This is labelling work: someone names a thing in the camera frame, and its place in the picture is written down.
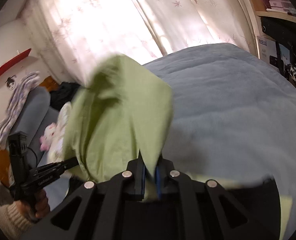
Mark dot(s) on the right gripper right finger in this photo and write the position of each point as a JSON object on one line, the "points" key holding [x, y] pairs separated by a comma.
{"points": [[165, 174]]}

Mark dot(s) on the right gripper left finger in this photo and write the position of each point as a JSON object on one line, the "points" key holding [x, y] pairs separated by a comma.
{"points": [[135, 186]]}

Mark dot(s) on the light green black jacket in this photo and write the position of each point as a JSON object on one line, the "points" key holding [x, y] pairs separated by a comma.
{"points": [[118, 122]]}

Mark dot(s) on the person's left hand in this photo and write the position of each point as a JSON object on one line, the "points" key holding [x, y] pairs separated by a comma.
{"points": [[38, 203]]}

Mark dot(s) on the white puffer jacket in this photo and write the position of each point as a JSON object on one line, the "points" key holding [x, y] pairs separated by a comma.
{"points": [[55, 153]]}

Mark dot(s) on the folded floral quilt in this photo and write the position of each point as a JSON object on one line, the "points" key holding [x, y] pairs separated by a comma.
{"points": [[16, 103]]}

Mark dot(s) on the pink white plush toy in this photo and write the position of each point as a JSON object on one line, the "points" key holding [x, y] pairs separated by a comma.
{"points": [[50, 137]]}

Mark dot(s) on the grey-blue pillow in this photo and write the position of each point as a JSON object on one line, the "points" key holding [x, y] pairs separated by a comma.
{"points": [[35, 116]]}

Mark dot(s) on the blue fleece bed blanket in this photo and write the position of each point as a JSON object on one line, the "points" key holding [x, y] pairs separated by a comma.
{"points": [[225, 109]]}

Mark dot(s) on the black garment by pillows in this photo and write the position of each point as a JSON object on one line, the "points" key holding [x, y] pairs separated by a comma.
{"points": [[65, 93]]}

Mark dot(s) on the white floral curtain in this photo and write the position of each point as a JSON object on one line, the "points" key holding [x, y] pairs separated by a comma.
{"points": [[73, 36]]}

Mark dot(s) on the white cardboard box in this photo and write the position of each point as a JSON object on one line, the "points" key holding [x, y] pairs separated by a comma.
{"points": [[273, 53]]}

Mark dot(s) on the wooden bookshelf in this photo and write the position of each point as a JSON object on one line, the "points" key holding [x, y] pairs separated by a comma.
{"points": [[261, 10]]}

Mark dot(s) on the pink boxes on shelf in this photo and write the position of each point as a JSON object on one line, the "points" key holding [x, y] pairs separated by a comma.
{"points": [[282, 5]]}

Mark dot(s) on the red wall shelf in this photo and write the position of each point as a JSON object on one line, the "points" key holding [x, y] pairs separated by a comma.
{"points": [[19, 57]]}

